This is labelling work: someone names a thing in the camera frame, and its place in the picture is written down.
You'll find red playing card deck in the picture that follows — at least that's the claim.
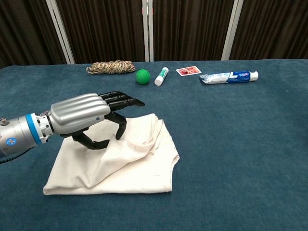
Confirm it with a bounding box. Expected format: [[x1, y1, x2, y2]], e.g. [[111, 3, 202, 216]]
[[175, 67, 201, 77]]

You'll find white green glue stick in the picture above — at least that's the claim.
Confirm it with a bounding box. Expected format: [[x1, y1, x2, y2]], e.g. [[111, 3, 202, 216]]
[[154, 67, 169, 86]]

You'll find dark teal table cloth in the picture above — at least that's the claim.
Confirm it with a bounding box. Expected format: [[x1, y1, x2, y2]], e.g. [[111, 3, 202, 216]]
[[0, 59, 308, 231]]

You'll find white partition frame post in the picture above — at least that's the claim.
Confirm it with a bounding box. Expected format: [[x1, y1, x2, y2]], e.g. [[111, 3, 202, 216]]
[[220, 0, 244, 61], [45, 0, 76, 64], [141, 0, 154, 62]]

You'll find cream white T-shirt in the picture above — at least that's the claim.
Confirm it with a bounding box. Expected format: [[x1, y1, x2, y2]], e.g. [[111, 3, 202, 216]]
[[43, 112, 180, 195]]

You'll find beige braided rope bundle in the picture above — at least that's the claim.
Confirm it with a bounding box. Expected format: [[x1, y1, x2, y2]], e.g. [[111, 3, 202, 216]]
[[86, 59, 136, 75]]

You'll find green ball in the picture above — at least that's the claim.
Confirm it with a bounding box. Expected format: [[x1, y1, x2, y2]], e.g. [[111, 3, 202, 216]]
[[135, 69, 151, 85]]

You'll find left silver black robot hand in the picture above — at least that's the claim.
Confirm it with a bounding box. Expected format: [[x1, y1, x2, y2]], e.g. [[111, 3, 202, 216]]
[[48, 90, 146, 150]]

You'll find blue white toothpaste tube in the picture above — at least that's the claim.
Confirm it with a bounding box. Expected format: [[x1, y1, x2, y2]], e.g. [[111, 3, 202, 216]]
[[199, 70, 259, 85]]

